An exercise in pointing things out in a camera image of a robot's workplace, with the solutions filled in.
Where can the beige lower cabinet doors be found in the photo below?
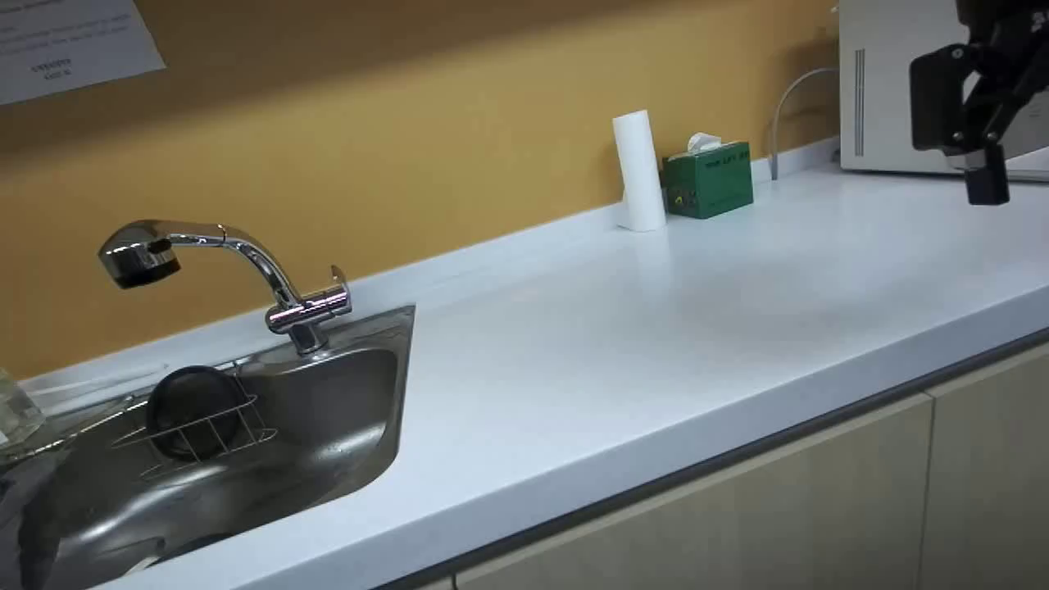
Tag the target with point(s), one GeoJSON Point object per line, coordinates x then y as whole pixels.
{"type": "Point", "coordinates": [945, 488]}

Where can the stainless steel sink basin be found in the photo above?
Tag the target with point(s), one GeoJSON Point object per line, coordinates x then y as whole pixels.
{"type": "Point", "coordinates": [83, 513]}

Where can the white paper notice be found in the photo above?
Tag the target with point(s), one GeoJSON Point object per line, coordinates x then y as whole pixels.
{"type": "Point", "coordinates": [71, 42]}

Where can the green tissue box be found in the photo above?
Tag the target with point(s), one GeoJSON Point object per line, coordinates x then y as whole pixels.
{"type": "Point", "coordinates": [709, 178]}

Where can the black sponge in wire rack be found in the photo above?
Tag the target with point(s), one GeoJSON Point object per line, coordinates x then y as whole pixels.
{"type": "Point", "coordinates": [199, 413]}

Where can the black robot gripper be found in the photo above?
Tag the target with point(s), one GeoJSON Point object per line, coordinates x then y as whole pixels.
{"type": "Point", "coordinates": [970, 91]}

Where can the chrome sink faucet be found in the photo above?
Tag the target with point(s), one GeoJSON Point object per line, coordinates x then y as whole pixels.
{"type": "Point", "coordinates": [147, 249]}

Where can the white paper towel roll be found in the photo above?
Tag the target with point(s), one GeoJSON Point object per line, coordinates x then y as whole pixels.
{"type": "Point", "coordinates": [639, 170]}

